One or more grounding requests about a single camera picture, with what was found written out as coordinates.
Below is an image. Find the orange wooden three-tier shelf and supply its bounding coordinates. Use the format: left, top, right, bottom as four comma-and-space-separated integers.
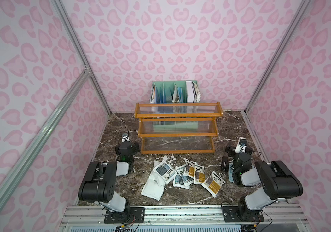
134, 102, 223, 154

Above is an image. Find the blue coffee bag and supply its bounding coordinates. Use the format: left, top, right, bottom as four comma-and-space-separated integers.
173, 175, 190, 189
153, 161, 177, 184
175, 164, 194, 186

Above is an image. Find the white binder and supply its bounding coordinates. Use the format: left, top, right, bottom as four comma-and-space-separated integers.
186, 81, 195, 103

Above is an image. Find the green file organizer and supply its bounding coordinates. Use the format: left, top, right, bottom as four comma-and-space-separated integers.
150, 80, 201, 104

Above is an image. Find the plain white bag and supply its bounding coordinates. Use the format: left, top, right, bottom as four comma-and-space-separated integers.
141, 171, 166, 201

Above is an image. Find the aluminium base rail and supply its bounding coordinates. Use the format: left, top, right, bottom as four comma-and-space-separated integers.
58, 203, 312, 232

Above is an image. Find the yellow coffee bag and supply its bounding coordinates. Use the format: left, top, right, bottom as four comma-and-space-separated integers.
194, 163, 205, 185
183, 158, 196, 178
201, 171, 226, 198

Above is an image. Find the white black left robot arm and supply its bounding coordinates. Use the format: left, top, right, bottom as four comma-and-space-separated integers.
78, 141, 140, 215

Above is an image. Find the light blue calculator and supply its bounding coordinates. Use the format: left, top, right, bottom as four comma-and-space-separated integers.
228, 163, 235, 183

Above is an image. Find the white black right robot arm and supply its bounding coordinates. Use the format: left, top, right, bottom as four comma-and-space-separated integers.
221, 144, 303, 222

